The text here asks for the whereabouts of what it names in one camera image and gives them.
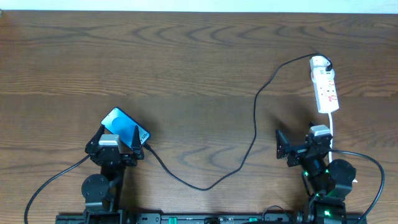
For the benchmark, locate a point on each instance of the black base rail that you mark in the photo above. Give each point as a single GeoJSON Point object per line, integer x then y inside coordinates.
{"type": "Point", "coordinates": [156, 218]}

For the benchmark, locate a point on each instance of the blue Galaxy smartphone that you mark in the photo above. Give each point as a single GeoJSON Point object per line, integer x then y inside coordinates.
{"type": "Point", "coordinates": [120, 123]}

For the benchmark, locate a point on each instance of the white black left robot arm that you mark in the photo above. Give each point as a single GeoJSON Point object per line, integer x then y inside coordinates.
{"type": "Point", "coordinates": [102, 192]}

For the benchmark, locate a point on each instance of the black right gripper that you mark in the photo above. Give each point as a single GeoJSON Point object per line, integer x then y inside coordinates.
{"type": "Point", "coordinates": [298, 150]}

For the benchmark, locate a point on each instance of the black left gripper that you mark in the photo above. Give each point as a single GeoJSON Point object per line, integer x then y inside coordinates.
{"type": "Point", "coordinates": [112, 153]}

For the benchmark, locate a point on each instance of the white power strip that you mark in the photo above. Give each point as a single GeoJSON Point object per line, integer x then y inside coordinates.
{"type": "Point", "coordinates": [325, 92]}

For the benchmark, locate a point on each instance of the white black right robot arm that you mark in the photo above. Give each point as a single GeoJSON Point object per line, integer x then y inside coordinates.
{"type": "Point", "coordinates": [330, 183]}

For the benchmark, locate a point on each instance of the white USB charger adapter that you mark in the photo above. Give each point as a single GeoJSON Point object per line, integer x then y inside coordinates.
{"type": "Point", "coordinates": [319, 74]}

